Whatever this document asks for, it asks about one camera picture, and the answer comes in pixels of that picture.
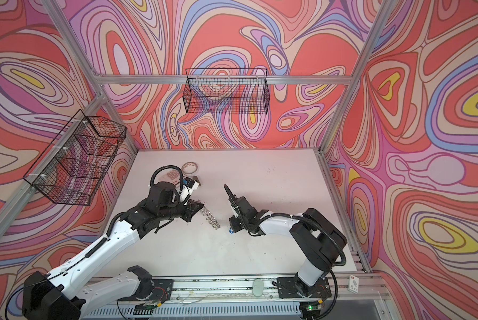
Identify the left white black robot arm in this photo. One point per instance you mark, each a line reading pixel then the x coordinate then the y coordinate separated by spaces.
pixel 65 292

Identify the black wire basket back wall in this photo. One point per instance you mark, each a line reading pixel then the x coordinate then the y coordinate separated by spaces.
pixel 220 90

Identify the white label tag on rail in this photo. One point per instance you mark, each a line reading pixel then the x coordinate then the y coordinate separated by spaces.
pixel 353 284

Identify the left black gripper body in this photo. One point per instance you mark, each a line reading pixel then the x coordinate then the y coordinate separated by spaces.
pixel 187 212

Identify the white oval puck on rail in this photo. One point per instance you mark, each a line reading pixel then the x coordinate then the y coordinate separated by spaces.
pixel 258 288

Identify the black wire basket left wall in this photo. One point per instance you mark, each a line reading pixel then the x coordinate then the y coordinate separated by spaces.
pixel 70 170

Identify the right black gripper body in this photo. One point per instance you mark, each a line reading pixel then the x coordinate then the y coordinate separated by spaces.
pixel 239 223

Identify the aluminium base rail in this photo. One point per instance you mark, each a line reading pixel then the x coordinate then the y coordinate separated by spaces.
pixel 231 296

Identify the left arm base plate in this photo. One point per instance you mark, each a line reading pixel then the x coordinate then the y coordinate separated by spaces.
pixel 159 290

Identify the metal disc key ring holder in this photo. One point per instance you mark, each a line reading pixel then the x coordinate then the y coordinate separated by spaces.
pixel 209 217

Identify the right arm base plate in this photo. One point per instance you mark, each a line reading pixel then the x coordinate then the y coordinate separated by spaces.
pixel 293 288

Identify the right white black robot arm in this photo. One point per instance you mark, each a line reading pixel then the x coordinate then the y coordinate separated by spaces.
pixel 321 242

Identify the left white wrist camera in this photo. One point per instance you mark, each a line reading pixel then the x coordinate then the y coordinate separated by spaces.
pixel 189 186

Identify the black wire basket wall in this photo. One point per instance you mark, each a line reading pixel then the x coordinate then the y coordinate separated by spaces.
pixel 220 90
pixel 70 170

